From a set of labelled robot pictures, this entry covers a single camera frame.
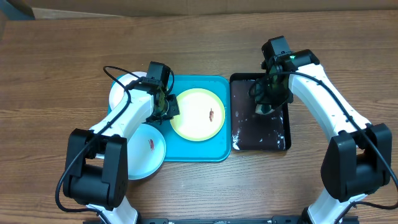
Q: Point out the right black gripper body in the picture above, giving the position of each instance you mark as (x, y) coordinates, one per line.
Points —
(273, 93)

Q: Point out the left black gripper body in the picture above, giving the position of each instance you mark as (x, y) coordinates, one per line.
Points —
(170, 108)

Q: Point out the green dish sponge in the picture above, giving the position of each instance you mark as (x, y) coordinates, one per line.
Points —
(264, 109)

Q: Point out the yellow-green round plate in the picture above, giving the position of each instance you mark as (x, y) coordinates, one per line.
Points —
(202, 115)

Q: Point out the white round plate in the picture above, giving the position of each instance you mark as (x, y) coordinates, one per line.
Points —
(116, 92)

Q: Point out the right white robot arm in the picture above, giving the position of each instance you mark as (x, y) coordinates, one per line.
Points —
(358, 158)

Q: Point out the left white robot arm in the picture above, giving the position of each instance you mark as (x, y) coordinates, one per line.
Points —
(95, 178)

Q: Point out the black rectangular water tray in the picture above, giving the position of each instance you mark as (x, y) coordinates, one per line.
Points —
(251, 131)

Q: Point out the teal plastic serving tray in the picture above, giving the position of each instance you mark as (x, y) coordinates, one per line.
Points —
(215, 149)

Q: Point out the light blue round plate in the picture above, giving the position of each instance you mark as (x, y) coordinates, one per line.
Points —
(145, 152)

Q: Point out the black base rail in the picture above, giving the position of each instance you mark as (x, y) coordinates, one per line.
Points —
(274, 220)

